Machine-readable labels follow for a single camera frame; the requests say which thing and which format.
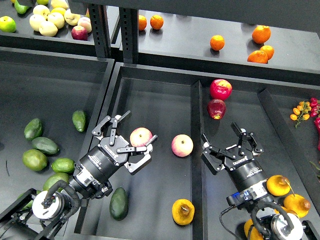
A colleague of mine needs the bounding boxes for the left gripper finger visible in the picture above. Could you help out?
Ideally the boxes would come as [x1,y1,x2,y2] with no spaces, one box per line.
[91,110,131,143]
[117,135,158,175]

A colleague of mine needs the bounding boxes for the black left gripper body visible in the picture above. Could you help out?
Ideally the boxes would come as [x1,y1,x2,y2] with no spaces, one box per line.
[80,136,129,183]

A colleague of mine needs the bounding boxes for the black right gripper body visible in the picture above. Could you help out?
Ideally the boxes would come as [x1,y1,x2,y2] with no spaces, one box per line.
[224,149,267,197]

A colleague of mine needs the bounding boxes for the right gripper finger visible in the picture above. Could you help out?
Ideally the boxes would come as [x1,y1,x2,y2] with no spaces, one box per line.
[230,122,264,159]
[201,133,232,175]

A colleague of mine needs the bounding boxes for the dark green avocado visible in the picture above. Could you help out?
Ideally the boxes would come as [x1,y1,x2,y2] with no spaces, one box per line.
[109,187,129,221]

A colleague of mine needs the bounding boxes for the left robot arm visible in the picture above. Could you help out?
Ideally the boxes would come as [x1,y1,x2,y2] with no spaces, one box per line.
[0,111,158,240]

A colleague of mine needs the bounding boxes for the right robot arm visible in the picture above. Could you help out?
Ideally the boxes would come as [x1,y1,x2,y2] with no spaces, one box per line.
[201,122,320,240]

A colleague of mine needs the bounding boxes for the dark avocado top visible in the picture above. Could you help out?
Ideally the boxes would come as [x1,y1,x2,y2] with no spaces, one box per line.
[72,110,87,133]

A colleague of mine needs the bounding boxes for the light green avocado middle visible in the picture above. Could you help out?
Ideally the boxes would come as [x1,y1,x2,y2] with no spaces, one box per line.
[51,158,75,174]

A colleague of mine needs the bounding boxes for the light green avocado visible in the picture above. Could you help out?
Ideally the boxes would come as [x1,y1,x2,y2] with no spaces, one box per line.
[22,149,48,172]
[22,190,41,210]
[51,158,75,174]
[42,172,70,191]

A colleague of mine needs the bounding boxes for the light green avocado lower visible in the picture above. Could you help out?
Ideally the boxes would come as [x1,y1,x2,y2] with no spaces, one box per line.
[42,172,70,191]

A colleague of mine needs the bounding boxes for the dark avocado elongated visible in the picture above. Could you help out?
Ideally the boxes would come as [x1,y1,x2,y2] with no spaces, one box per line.
[31,136,60,155]

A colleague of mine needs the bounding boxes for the dark avocado upper left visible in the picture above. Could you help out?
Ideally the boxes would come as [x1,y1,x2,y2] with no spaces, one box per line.
[24,118,43,141]

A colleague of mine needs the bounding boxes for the yellow pear bottom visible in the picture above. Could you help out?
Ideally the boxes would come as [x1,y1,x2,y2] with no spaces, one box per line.
[243,219,263,240]

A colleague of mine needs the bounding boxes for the light green avocado left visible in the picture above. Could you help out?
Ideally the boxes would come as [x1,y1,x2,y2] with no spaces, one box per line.
[22,149,48,172]

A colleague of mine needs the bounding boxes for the light green avocado bottom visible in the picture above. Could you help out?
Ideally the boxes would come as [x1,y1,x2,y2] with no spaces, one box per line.
[22,190,41,210]

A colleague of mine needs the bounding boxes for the pale yellow pear front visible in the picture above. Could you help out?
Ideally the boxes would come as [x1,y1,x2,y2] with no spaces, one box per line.
[39,21,58,37]

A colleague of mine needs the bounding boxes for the pale yellow pear centre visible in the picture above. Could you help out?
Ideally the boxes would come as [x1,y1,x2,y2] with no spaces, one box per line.
[47,12,65,29]

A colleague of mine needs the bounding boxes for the pink apple left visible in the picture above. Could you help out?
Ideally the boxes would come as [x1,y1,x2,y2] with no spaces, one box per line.
[129,127,153,147]

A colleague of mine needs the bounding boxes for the pink apple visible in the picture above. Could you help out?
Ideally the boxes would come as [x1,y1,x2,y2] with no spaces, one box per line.
[129,127,153,147]
[171,134,194,158]

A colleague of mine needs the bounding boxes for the pink apple right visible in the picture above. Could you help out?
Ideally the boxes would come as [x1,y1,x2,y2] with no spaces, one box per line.
[171,134,194,158]

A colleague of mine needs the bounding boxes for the dark red apple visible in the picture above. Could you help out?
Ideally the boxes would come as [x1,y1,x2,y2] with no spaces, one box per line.
[207,99,226,120]

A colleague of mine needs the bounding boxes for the black left tray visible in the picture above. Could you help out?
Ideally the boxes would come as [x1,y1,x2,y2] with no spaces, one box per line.
[0,47,115,210]

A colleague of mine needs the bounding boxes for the black tray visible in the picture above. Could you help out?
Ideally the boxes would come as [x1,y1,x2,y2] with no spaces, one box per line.
[0,47,115,210]
[66,63,310,240]

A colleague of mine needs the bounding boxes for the black centre tray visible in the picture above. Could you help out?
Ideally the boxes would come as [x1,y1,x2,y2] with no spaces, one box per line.
[66,63,310,240]

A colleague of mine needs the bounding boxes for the bright red apple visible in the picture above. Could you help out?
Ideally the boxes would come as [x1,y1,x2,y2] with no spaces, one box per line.
[209,78,233,101]

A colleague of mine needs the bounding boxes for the cherry tomato bunch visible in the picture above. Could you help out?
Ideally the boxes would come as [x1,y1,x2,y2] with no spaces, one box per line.
[289,101,312,128]

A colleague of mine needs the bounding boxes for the black tray divider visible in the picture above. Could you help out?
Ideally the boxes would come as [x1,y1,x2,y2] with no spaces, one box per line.
[190,81,208,240]

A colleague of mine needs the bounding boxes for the red chili peppers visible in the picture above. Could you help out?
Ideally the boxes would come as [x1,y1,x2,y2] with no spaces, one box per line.
[310,97,320,150]

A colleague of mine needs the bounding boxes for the orange front right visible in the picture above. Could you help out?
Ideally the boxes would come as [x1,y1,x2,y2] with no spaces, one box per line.
[247,50,269,64]

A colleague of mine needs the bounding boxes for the orange small right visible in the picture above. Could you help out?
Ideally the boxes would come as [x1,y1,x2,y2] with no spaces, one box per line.
[260,45,275,60]

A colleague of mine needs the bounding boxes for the red apple on shelf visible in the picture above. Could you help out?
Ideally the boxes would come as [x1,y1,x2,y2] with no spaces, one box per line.
[71,25,88,41]

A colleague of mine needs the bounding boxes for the orange tangerine middle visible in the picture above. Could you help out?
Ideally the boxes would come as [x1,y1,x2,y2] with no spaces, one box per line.
[209,35,225,51]

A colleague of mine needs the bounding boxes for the orange tangerine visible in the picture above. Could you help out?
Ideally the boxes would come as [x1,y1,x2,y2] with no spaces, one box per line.
[149,14,164,30]
[209,35,225,51]
[138,14,147,31]

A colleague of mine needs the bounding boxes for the large orange top right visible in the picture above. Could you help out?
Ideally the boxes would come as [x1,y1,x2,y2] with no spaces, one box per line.
[251,25,272,44]

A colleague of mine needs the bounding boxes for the pale pink peach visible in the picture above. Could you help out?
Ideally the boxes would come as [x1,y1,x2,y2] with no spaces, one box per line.
[77,16,92,34]

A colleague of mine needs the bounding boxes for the orange tangerine far left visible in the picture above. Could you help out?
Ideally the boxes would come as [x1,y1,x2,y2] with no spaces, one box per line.
[138,14,147,31]

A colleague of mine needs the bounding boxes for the black shelf post left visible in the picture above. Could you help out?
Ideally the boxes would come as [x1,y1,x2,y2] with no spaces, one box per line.
[88,3,112,58]

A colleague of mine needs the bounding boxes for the black shelf post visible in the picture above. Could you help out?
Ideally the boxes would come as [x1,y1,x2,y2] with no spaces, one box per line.
[119,7,139,64]
[88,3,112,58]

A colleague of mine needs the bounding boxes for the black shelf post right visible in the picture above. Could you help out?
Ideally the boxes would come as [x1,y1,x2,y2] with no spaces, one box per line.
[119,7,139,64]

